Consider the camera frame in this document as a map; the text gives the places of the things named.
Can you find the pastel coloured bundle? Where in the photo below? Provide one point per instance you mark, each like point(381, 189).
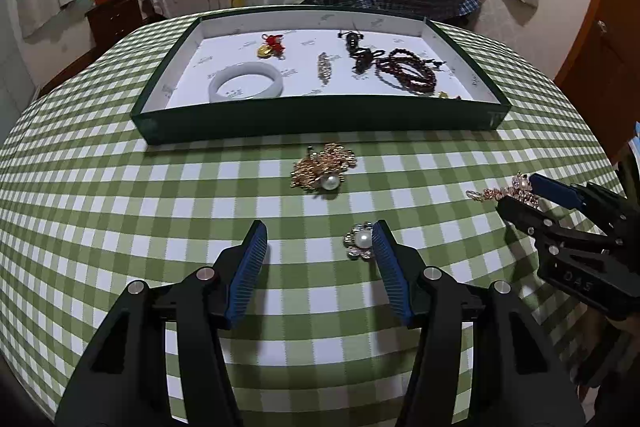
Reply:
point(635, 142)

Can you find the green tray with white liner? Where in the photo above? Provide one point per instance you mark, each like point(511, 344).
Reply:
point(300, 117)

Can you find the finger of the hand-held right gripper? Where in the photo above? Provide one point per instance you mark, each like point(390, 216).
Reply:
point(525, 214)
point(555, 189)

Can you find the green checked tablecloth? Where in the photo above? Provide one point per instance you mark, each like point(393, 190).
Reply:
point(150, 207)

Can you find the small pearl flower brooch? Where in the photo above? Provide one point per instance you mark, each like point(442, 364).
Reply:
point(361, 239)

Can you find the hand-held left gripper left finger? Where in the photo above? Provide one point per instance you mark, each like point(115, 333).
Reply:
point(245, 277)

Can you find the glass sliding wardrobe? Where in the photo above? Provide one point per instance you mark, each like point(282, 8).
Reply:
point(15, 47)

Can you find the white jade bangle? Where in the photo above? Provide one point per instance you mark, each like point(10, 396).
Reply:
point(220, 83)

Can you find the blue plaid bed skirt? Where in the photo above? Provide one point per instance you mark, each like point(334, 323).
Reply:
point(390, 2)

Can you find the dark wooden nightstand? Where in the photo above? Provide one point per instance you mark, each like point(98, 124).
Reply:
point(115, 19)

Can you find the red and gold charm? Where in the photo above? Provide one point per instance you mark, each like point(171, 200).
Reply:
point(270, 47)

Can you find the silver rhinestone pin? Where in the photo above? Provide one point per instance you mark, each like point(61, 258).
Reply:
point(324, 67)

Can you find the small gold ornament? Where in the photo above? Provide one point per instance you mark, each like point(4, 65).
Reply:
point(449, 96)

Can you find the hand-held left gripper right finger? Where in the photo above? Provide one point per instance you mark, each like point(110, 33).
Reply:
point(392, 272)

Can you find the wooden door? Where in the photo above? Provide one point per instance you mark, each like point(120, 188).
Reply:
point(600, 72)

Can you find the gold pearl brooch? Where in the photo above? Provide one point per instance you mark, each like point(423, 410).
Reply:
point(320, 167)

